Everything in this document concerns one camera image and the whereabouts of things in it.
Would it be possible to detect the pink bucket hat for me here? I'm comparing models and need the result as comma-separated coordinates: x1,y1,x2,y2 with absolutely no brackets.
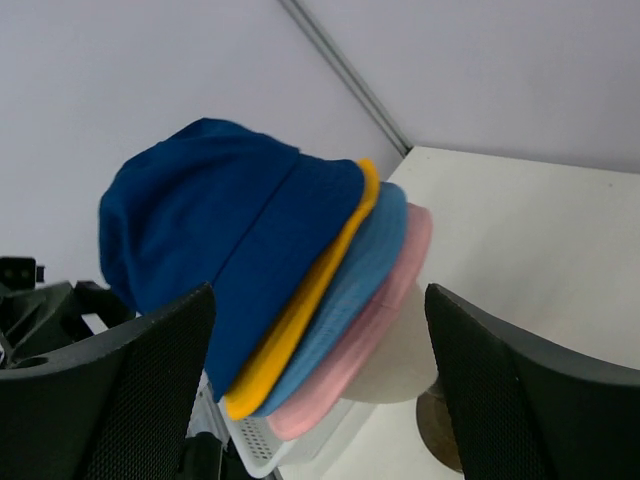
268,204,432,440

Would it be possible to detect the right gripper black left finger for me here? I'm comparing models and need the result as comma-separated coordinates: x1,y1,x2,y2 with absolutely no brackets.
1,284,216,479

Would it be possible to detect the light blue bucket hat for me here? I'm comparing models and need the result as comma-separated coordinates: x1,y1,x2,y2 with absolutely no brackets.
253,182,408,417

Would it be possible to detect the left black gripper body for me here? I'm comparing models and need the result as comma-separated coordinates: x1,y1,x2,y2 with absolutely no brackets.
0,256,45,298

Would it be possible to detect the clear plastic bin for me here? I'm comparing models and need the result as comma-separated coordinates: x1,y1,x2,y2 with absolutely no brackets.
187,374,375,479

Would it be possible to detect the left aluminium frame post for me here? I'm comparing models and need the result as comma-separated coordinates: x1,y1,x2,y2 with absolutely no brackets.
278,0,414,157

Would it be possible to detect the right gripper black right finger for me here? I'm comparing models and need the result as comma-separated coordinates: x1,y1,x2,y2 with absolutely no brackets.
424,284,639,479

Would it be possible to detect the yellow hat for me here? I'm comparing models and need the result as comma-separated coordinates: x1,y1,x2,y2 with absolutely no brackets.
224,159,380,421

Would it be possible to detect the beige mannequin head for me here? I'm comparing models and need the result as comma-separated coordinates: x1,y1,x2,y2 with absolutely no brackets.
342,283,437,404

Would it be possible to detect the brown round wooden stand base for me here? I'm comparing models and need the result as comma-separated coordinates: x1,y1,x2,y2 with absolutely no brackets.
416,380,463,473

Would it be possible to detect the dark blue hat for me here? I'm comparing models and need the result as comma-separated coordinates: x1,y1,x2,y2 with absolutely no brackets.
99,118,377,397

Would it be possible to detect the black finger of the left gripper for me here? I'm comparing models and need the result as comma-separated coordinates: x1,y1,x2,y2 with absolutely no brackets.
1,281,135,368

